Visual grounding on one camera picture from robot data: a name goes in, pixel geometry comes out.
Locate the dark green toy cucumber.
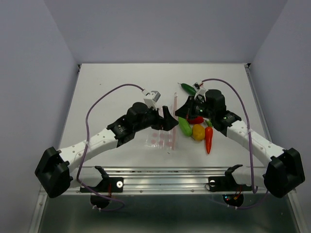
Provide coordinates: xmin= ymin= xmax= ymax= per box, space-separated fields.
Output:
xmin=179 ymin=83 xmax=196 ymax=96

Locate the red toy bell pepper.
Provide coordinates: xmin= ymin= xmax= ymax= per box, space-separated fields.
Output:
xmin=187 ymin=116 xmax=205 ymax=125

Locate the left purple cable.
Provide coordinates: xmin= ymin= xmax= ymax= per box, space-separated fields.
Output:
xmin=76 ymin=83 xmax=149 ymax=212

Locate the clear zip top bag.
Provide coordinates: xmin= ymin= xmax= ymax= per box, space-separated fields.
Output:
xmin=145 ymin=92 xmax=178 ymax=150

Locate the yellow toy potato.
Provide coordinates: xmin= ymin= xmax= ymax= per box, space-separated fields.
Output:
xmin=192 ymin=124 xmax=205 ymax=141

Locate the aluminium frame rail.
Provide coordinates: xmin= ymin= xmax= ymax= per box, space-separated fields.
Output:
xmin=38 ymin=166 xmax=297 ymax=196

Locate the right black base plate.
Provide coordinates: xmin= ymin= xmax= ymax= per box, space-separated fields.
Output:
xmin=206 ymin=165 xmax=252 ymax=192

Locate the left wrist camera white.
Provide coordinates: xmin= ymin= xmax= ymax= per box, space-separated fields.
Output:
xmin=142 ymin=89 xmax=161 ymax=109

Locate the orange toy carrot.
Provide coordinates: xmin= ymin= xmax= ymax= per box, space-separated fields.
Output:
xmin=205 ymin=120 xmax=213 ymax=154

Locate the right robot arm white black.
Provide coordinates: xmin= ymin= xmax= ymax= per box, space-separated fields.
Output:
xmin=175 ymin=89 xmax=305 ymax=198

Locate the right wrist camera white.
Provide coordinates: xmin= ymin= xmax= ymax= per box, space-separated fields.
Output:
xmin=192 ymin=81 xmax=206 ymax=98

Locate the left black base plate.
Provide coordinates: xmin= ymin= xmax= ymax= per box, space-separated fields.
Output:
xmin=82 ymin=166 xmax=124 ymax=193

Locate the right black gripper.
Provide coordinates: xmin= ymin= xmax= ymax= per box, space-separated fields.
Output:
xmin=173 ymin=96 xmax=214 ymax=120

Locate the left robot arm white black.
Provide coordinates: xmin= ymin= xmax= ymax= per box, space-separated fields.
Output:
xmin=35 ymin=102 xmax=178 ymax=198

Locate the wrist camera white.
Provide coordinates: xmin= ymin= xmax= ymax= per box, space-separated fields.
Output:
xmin=142 ymin=89 xmax=161 ymax=109
xmin=192 ymin=81 xmax=206 ymax=98

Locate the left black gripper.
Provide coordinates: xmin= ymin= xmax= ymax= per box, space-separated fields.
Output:
xmin=134 ymin=103 xmax=178 ymax=133

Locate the light green toy gourd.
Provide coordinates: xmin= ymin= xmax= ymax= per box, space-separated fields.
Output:
xmin=178 ymin=117 xmax=192 ymax=137

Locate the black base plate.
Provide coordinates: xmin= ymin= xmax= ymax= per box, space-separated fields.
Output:
xmin=82 ymin=166 xmax=124 ymax=193
xmin=206 ymin=165 xmax=252 ymax=192

